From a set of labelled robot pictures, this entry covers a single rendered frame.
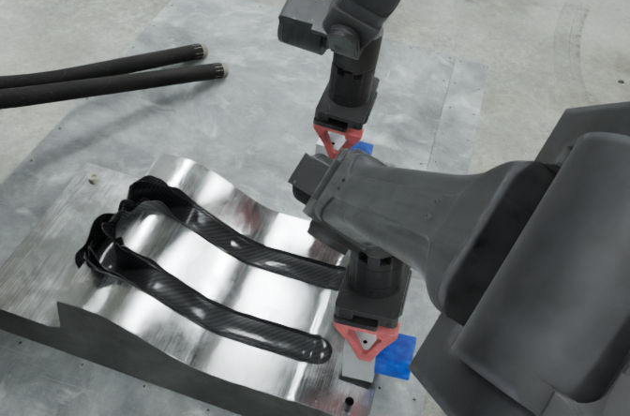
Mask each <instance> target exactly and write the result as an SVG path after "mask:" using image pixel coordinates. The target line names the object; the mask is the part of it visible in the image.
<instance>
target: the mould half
mask: <svg viewBox="0 0 630 416"><path fill-rule="evenodd" d="M93 172H95V173H97V174H98V175H99V179H100V181H99V183H97V184H95V185H92V184H90V183H89V182H88V175H89V174H90V173H93ZM146 175H153V176H155V177H157V178H160V179H162V180H163V181H165V182H166V183H167V184H168V186H175V187H178V188H180V189H181V190H182V191H183V192H185V193H186V194H187V195H188V196H189V197H190V198H191V199H193V200H194V201H195V202H197V203H198V204H199V205H201V207H202V208H204V209H205V210H206V211H208V212H209V213H210V214H212V215H214V216H215V217H216V218H218V219H219V220H221V221H222V222H224V223H225V224H227V225H228V226H230V227H231V228H233V229H234V230H237V231H238V232H240V233H241V234H243V235H245V236H247V238H249V239H251V240H253V241H255V242H258V243H260V244H263V245H268V246H271V247H273V248H276V249H280V250H283V251H287V252H290V253H293V254H296V255H300V256H304V257H307V258H311V259H315V260H319V261H323V262H326V263H329V264H332V265H336V266H342V267H345V269H346V270H347V267H348V265H349V262H350V254H351V250H348V252H347V253H346V255H342V254H341V253H339V252H337V251H336V250H334V249H332V248H330V247H329V246H327V245H325V244H323V243H321V242H320V241H318V240H317V239H315V238H314V237H312V236H311V235H309V234H308V233H307V230H308V228H309V223H310V221H308V220H305V219H301V218H298V217H294V216H291V215H285V214H282V213H280V212H277V211H274V210H272V209H270V208H268V207H266V206H264V205H262V204H260V203H259V202H257V201H255V200H254V199H252V198H251V197H250V196H248V195H247V194H245V193H244V192H242V191H241V190H239V189H238V188H237V187H235V186H233V185H232V184H231V183H229V182H228V181H226V180H225V179H223V178H222V177H220V176H219V175H217V174H216V173H214V172H213V171H211V170H209V169H207V168H206V167H205V166H203V165H201V164H199V163H197V162H195V161H192V160H190V159H187V158H184V157H180V156H173V155H169V154H165V153H161V154H160V155H159V157H158V158H157V160H156V162H155V163H154V164H153V166H152V167H151V169H150V170H149V171H148V173H146ZM146 175H145V176H146ZM138 180H139V178H136V177H133V176H130V175H127V174H124V173H121V172H118V171H113V170H110V169H106V168H103V167H100V166H98V165H95V164H92V163H88V162H86V163H85V165H84V166H83V167H82V169H81V170H80V171H79V172H78V173H77V175H76V176H75V177H74V178H73V180H72V181H71V182H70V183H69V185H68V186H67V187H66V188H65V190H64V191H63V192H62V193H61V195H60V196H59V197H58V198H57V199H56V201H55V202H54V203H53V204H52V206H51V207H50V208H49V210H48V211H47V212H46V213H45V214H44V216H43V217H42V218H41V219H40V220H39V222H38V223H37V224H36V226H35V227H34V228H32V230H31V231H30V232H29V233H28V234H27V236H26V237H25V238H24V239H23V241H22V242H21V243H20V245H19V246H18V247H17V248H16V249H15V251H14V252H13V253H12V254H11V256H10V257H9V258H8V259H7V261H6V262H5V263H4V264H3V266H2V267H1V268H0V329H1V330H4V331H7V332H9V333H12V334H16V335H18V336H21V337H24V338H27V339H30V340H32V341H35V342H38V343H40V344H43V345H45V346H48V347H51V348H54V349H58V350H61V351H63V352H66V353H69V354H71V355H74V356H77V357H80V358H83V359H85V360H87V361H90V362H93V363H96V364H100V365H103V366H106V367H108V368H110V369H113V370H116V371H119V372H121V373H124V374H127V375H130V376H132V377H134V378H137V379H142V380H145V381H147V382H150V383H153V384H156V385H158V386H160V387H163V388H166V389H169V390H172V391H174V392H177V393H180V394H184V395H186V396H189V397H192V398H195V399H197V400H200V401H203V402H205V403H208V404H210V405H213V406H216V407H219V408H222V409H226V410H228V411H231V412H234V413H236V414H239V415H242V416H369V413H370V410H371V406H372V402H373V398H374V394H375V391H376V390H375V389H372V388H370V390H368V389H365V388H363V387H360V386H357V385H354V384H351V383H349V382H346V381H343V380H340V379H338V375H339V372H340V368H341V366H342V363H343V351H344V343H345V340H346V339H345V338H344V337H343V336H342V334H341V333H340V332H339V331H338V330H337V329H336V328H335V327H334V323H333V321H334V313H335V302H336V299H337V297H338V290H337V291H335V290H327V289H324V288H321V287H317V286H314V285H311V284H308V283H305V282H302V281H298V280H295V279H292V278H289V277H286V276H282V275H276V274H273V273H269V272H266V271H264V270H261V269H258V268H255V267H252V266H249V265H247V264H244V263H243V262H241V261H239V260H236V259H235V258H233V257H231V256H229V255H228V254H226V253H224V252H223V251H221V250H220V249H218V248H217V247H215V246H214V245H212V244H210V243H209V242H207V241H206V240H204V239H203V238H202V237H201V236H199V235H198V234H196V233H195V232H193V231H192V230H190V229H188V228H187V227H185V226H183V225H182V224H180V223H178V222H177V221H175V220H173V219H171V218H169V217H168V216H166V215H164V214H162V213H159V212H156V211H151V210H148V211H141V212H138V213H135V214H133V215H130V216H128V217H127V218H126V219H125V220H124V221H122V222H121V224H120V225H119V226H118V228H117V230H116V238H118V237H122V239H123V242H124V245H125V246H127V247H128V248H130V249H132V250H133V251H135V252H137V253H139V254H141V255H143V256H146V257H148V258H150V259H152V260H154V261H155V262H156V263H158V264H159V265H160V266H161V267H162V268H164V269H165V270H166V271H168V272H169V273H171V274H172V275H174V276H176V277H177V278H179V279H180V280H182V281H183V282H185V283H186V284H188V285H190V286H191V287H192V288H193V289H195V290H197V291H199V292H200V293H202V294H204V295H205V296H207V297H209V298H210V299H212V300H214V301H216V302H218V303H220V304H222V305H225V306H227V307H229V308H231V309H234V310H237V311H240V312H244V313H247V314H249V315H252V316H255V317H259V318H262V319H268V320H271V321H273V322H277V323H280V324H283V325H286V326H290V327H293V328H295V329H298V330H301V331H304V332H307V333H310V334H318V335H321V336H322V338H324V339H326V340H327V341H328V342H329V344H330V345H331V348H332V355H331V357H330V359H329V360H328V361H327V362H325V363H324V364H309V363H304V362H299V361H296V360H294V359H291V358H288V357H285V356H282V355H279V354H275V353H273V352H270V351H267V350H264V349H258V348H255V347H252V346H249V345H246V344H243V343H240V342H237V341H233V340H231V339H228V338H225V337H222V336H220V335H217V334H213V333H211V332H209V331H207V330H205V329H204V328H202V327H200V326H199V325H197V324H195V323H193V322H192V321H190V320H188V319H186V318H184V317H183V316H181V315H179V314H178V313H176V312H175V311H173V310H171V309H170V308H169V307H168V306H166V305H164V304H162V303H161V302H159V301H158V300H156V299H154V298H153V297H151V296H150V295H148V294H146V293H144V292H143V291H141V290H138V289H137V288H135V287H133V286H131V285H129V284H128V283H126V282H124V281H121V280H119V279H116V278H113V277H111V276H109V275H106V274H104V273H102V272H100V271H97V270H95V269H92V268H90V267H88V266H87V265H86V263H87V261H86V260H85V262H84V263H83V265H82V267H81V268H80V269H79V268H78V266H77V265H76V262H75V255H76V253H77V252H78V250H80V249H81V248H82V247H83V246H84V245H85V243H86V241H87V239H88V236H89V233H90V230H91V227H92V225H93V222H94V220H95V219H96V218H97V217H98V216H100V215H102V214H105V213H113V214H116V213H117V212H118V206H119V203H120V201H121V200H124V199H127V197H128V190H129V185H132V184H133V183H134V182H136V181H138ZM347 397H351V398H352V399H353V401H354V403H353V405H352V410H351V411H349V412H346V411H344V409H343V405H344V402H345V399H346V398H347Z"/></svg>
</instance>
